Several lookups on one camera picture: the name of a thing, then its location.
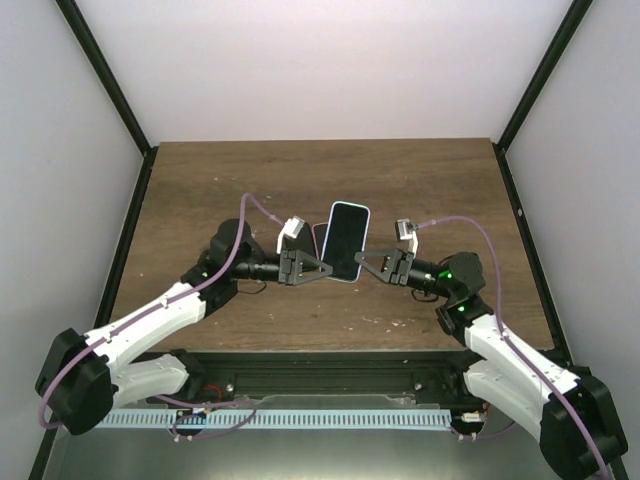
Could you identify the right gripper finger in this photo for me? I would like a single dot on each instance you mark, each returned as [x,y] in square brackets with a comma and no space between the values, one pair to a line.
[377,257]
[382,273]

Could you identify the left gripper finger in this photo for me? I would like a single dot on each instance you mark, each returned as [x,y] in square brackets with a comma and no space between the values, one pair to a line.
[307,277]
[305,263]

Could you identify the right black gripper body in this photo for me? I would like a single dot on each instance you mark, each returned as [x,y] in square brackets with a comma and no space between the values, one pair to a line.
[424,281]

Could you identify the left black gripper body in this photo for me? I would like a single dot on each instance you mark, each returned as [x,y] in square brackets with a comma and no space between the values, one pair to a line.
[249,271]

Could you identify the pink phone case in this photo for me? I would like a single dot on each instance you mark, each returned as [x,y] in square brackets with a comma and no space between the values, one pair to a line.
[319,231]

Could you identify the light blue phone case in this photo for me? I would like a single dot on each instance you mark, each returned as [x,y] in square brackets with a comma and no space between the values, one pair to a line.
[367,225]

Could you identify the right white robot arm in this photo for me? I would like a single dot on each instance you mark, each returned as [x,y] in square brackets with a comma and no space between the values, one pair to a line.
[572,417]

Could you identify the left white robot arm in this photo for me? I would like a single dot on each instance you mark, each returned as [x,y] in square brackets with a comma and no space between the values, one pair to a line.
[86,376]

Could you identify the light blue slotted strip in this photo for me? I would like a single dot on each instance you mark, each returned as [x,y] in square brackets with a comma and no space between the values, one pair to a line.
[281,419]

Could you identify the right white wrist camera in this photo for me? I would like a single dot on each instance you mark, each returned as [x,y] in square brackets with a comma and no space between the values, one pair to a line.
[406,231]

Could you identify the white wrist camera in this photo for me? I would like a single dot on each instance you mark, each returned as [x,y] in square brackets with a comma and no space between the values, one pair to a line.
[406,231]
[290,230]

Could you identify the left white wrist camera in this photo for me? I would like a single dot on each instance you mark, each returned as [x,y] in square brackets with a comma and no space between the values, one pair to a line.
[290,230]

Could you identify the black front rail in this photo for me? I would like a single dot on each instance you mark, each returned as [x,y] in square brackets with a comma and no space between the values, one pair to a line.
[435,376]

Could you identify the right black frame post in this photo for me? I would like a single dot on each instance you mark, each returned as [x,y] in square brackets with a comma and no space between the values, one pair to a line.
[557,46]

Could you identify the black frame post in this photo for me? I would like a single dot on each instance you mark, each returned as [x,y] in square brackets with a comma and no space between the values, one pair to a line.
[90,46]
[557,46]

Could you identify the left black frame post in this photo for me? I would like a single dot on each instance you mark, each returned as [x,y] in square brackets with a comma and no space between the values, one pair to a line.
[90,46]

